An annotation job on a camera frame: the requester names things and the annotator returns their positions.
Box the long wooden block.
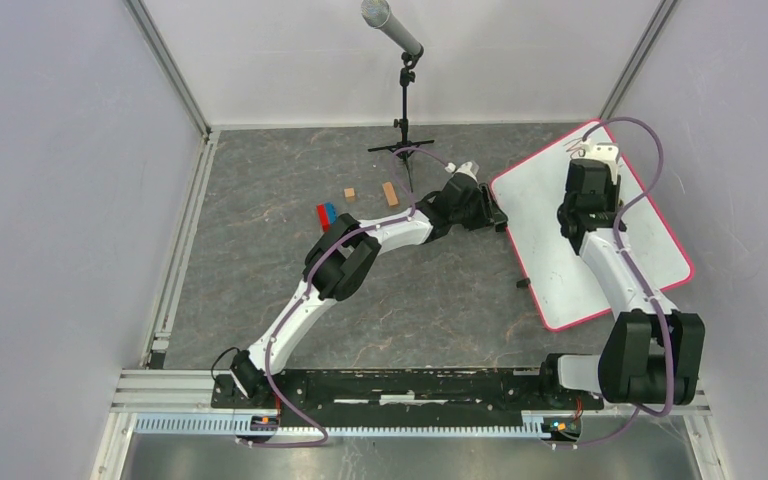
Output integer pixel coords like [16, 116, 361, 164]
[382, 182, 400, 208]

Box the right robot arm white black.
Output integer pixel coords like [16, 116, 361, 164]
[537, 159, 705, 414]

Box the silver microphone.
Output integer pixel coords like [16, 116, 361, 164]
[360, 0, 424, 58]

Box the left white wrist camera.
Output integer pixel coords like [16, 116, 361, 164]
[445, 161, 480, 181]

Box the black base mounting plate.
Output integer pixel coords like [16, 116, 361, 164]
[211, 368, 604, 428]

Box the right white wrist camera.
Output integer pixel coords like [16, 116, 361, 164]
[579, 141, 621, 184]

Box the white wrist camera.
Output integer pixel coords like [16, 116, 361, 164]
[445, 161, 480, 181]
[579, 141, 621, 184]

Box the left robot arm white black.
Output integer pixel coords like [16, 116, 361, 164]
[230, 172, 508, 408]

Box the black microphone tripod stand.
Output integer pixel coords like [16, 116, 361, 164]
[367, 52, 434, 191]

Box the pink-framed whiteboard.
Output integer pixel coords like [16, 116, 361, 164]
[490, 121, 695, 332]

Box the grey slotted cable duct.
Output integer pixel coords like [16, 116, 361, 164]
[133, 413, 580, 442]

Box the red blue toy brick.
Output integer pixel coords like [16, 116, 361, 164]
[316, 202, 338, 232]

